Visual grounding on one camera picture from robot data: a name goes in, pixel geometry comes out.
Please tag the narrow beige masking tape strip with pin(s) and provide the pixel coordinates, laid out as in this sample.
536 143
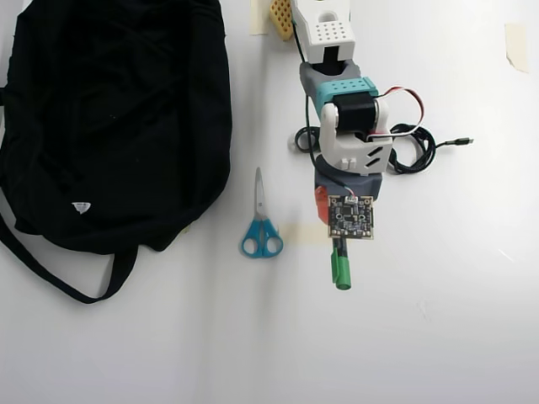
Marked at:
257 21

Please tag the black fabric bag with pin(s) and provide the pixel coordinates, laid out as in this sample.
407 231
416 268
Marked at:
105 126

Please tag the green marker with black barrel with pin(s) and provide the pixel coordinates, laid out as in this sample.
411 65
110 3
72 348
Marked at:
342 269

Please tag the long beige masking tape strip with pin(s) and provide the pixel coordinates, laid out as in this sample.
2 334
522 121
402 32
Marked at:
303 234

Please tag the bare camera circuit board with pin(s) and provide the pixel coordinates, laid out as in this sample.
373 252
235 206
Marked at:
351 216

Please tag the torn beige masking tape strip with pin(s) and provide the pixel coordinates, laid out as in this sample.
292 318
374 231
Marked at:
517 46

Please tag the white grey teal robot arm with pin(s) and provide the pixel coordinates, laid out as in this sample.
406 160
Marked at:
332 33

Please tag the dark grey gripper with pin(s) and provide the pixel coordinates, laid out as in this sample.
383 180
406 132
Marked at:
372 184

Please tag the yellow perforated robot base part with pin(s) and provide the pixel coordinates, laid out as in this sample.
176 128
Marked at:
281 21

